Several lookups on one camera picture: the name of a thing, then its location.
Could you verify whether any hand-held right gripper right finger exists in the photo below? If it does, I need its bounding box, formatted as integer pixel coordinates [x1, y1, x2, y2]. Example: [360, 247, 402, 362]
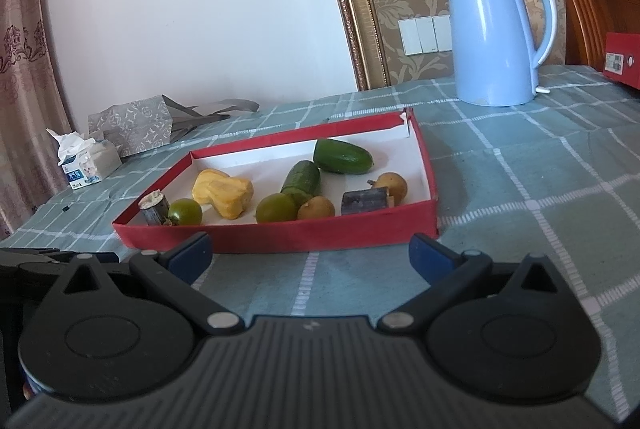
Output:
[376, 232, 571, 335]

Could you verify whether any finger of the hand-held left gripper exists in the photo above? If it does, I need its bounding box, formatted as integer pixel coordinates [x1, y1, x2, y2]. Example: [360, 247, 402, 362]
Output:
[0, 248, 121, 267]

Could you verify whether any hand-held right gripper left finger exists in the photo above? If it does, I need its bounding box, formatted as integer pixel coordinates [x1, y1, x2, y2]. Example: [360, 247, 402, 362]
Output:
[54, 231, 246, 336]

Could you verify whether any green tomato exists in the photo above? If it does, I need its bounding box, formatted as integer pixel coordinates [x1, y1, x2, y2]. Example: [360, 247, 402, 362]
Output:
[162, 198, 204, 227]

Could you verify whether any light-topped sugarcane piece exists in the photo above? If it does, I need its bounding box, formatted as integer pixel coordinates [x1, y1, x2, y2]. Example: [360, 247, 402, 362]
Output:
[139, 190, 171, 226]

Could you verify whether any large yellow mango piece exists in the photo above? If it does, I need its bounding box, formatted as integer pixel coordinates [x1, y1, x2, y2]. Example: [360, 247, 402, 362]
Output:
[207, 176, 254, 221]

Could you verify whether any small tan potato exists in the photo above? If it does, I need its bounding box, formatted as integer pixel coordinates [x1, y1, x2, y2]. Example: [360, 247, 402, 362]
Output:
[367, 172, 408, 206]
[297, 196, 336, 221]

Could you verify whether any dark eggplant piece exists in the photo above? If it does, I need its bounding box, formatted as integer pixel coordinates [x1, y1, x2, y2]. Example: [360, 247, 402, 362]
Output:
[341, 187, 391, 216]

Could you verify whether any green orange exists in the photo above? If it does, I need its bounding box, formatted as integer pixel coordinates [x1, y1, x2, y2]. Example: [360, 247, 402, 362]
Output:
[255, 192, 299, 225]

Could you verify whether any red cardboard tray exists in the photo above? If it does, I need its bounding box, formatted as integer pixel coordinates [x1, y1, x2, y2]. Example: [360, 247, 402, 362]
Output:
[112, 107, 440, 255]

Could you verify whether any long cucumber piece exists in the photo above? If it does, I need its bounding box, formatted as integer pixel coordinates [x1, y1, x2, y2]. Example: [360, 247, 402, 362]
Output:
[313, 138, 375, 175]

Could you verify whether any short cucumber piece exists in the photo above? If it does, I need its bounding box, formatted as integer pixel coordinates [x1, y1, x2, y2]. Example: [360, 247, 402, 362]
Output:
[280, 160, 322, 209]

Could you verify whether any green checked tablecloth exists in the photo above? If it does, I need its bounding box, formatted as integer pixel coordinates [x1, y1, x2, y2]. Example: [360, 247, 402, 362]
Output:
[0, 64, 640, 425]

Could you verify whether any white tissue box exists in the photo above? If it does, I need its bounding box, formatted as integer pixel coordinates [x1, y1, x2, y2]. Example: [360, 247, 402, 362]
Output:
[46, 128, 122, 191]

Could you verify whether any grey patterned gift bag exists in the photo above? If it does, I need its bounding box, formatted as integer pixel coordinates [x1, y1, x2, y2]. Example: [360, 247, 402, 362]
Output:
[88, 95, 260, 157]

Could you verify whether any pink patterned curtain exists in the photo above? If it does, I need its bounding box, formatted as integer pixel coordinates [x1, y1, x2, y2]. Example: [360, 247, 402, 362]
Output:
[0, 0, 76, 240]

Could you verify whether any light blue electric kettle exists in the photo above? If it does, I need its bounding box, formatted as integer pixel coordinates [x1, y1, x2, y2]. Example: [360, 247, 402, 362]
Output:
[438, 0, 558, 106]

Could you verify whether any red cardboard box lid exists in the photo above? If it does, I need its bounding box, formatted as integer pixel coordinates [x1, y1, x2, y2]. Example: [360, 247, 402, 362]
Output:
[602, 33, 640, 90]

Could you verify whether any white wall switch panel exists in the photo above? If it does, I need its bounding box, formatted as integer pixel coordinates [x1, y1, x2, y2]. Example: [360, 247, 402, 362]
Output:
[398, 13, 453, 56]

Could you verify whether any gold wall panel frame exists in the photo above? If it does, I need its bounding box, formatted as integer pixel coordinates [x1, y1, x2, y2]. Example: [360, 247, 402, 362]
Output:
[312, 0, 496, 92]

